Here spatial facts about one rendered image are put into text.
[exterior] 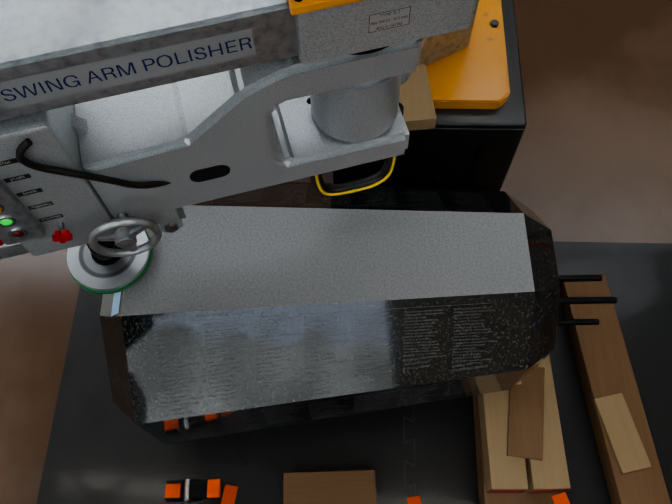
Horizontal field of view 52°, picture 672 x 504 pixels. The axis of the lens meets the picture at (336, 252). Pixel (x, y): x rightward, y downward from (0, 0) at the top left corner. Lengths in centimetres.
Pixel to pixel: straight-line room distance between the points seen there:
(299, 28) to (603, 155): 216
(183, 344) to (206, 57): 91
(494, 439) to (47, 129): 164
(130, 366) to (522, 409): 123
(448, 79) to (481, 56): 14
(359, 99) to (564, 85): 202
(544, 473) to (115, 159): 161
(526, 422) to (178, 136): 149
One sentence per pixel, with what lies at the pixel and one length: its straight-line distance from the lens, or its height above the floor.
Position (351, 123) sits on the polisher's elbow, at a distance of 141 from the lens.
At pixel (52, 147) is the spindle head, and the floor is 147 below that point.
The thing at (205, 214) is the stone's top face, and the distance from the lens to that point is 191.
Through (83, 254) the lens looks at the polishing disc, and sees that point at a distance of 188.
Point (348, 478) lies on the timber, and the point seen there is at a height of 13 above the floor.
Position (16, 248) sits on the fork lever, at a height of 108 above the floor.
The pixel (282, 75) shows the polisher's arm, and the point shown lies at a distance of 124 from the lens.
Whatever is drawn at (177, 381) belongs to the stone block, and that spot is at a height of 66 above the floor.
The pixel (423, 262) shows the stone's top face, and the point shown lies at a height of 81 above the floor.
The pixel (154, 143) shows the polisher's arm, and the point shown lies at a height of 138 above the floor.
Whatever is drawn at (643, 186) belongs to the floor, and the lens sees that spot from 309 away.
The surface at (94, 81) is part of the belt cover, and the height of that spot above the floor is 160.
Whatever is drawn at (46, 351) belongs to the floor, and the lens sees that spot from 280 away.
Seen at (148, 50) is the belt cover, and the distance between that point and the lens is 112.
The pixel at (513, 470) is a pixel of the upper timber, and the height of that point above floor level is 22.
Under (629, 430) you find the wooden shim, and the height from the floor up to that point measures 12.
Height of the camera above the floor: 245
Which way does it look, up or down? 65 degrees down
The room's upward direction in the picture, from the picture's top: 2 degrees counter-clockwise
